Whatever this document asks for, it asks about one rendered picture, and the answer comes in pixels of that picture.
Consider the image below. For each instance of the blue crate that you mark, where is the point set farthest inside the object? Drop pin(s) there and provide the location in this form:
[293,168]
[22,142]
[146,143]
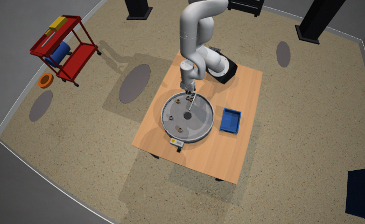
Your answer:
[230,121]

